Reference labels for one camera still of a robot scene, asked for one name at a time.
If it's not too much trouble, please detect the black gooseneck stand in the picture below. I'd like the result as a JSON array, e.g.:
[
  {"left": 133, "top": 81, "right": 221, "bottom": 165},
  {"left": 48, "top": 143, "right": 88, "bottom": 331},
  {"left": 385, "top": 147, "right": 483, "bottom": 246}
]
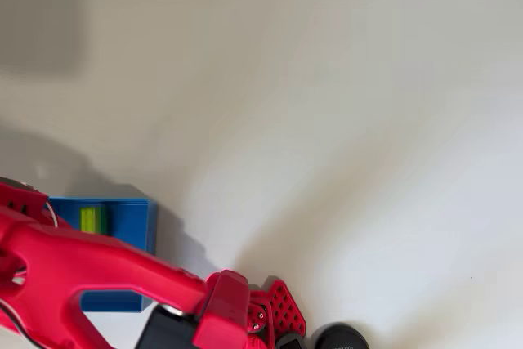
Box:
[{"left": 311, "top": 321, "right": 371, "bottom": 349}]

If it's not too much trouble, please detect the green lego brick stack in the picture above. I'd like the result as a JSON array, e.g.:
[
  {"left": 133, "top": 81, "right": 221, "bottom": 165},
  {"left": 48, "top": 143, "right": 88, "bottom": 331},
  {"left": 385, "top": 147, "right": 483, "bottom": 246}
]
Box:
[{"left": 79, "top": 205, "right": 109, "bottom": 236}]

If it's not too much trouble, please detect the blue plastic bin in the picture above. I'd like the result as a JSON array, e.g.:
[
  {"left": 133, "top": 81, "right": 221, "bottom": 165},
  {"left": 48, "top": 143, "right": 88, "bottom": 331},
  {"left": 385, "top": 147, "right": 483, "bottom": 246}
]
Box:
[{"left": 47, "top": 197, "right": 159, "bottom": 314}]

